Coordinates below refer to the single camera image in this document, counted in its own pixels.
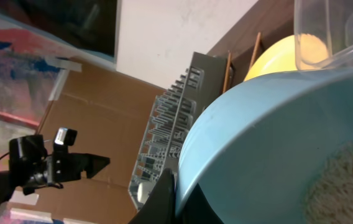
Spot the cardboard box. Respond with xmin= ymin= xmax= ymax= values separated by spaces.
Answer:
xmin=5 ymin=57 xmax=165 ymax=224

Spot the clear plastic container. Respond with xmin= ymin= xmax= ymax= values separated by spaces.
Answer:
xmin=294 ymin=0 xmax=353 ymax=69

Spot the wooden chopstick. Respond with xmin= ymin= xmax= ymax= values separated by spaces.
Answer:
xmin=249 ymin=32 xmax=262 ymax=70
xmin=222 ymin=51 xmax=232 ymax=93

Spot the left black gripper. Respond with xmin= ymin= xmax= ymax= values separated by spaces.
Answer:
xmin=44 ymin=151 xmax=111 ymax=184

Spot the grey plastic dish rack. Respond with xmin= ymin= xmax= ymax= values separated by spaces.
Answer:
xmin=128 ymin=52 xmax=227 ymax=210

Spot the light blue bowl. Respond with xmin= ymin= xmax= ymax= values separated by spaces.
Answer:
xmin=175 ymin=68 xmax=353 ymax=223

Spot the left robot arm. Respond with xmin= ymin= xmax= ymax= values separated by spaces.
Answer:
xmin=0 ymin=134 xmax=111 ymax=205

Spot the yellow round plate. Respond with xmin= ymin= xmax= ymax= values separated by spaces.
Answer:
xmin=244 ymin=34 xmax=329 ymax=81

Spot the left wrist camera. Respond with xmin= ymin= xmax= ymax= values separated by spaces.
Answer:
xmin=53 ymin=128 xmax=78 ymax=153

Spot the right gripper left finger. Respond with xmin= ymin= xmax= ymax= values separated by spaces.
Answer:
xmin=129 ymin=169 xmax=175 ymax=224

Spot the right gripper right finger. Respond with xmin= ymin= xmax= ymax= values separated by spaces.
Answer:
xmin=179 ymin=184 xmax=223 ymax=224

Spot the right wooden chopstick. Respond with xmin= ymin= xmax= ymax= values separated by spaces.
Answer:
xmin=249 ymin=32 xmax=262 ymax=70

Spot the left wooden chopstick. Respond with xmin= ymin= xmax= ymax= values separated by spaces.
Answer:
xmin=222 ymin=51 xmax=232 ymax=93

